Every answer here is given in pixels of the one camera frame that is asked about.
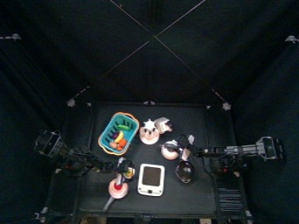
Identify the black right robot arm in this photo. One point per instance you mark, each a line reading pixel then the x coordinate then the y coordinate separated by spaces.
pixel 248 150

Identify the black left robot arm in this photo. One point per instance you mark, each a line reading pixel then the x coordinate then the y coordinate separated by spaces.
pixel 68 152

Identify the red toy food piece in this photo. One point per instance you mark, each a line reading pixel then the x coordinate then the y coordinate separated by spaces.
pixel 117 186

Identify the peach toy fruit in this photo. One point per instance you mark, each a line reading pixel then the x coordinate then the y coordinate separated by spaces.
pixel 113 144

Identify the orange toy fruit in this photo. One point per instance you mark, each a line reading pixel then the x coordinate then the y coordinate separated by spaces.
pixel 122 143

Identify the yellow toy banana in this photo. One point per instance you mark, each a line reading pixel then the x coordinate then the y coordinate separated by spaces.
pixel 118 136

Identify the purple toy eggplant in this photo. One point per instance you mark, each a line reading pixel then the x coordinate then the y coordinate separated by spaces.
pixel 114 135

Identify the white toy appliance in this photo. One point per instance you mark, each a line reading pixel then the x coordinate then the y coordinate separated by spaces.
pixel 162 125

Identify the blue basket with orange rim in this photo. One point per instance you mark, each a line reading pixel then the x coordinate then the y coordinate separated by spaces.
pixel 118 133

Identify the green toy vegetable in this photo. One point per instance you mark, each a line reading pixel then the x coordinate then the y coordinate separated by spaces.
pixel 122 127

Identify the white printed label sticker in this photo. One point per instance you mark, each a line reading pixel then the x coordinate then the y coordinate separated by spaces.
pixel 229 199

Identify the grey metal frame bracket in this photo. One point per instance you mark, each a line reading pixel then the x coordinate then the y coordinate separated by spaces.
pixel 291 38
pixel 70 102
pixel 14 37

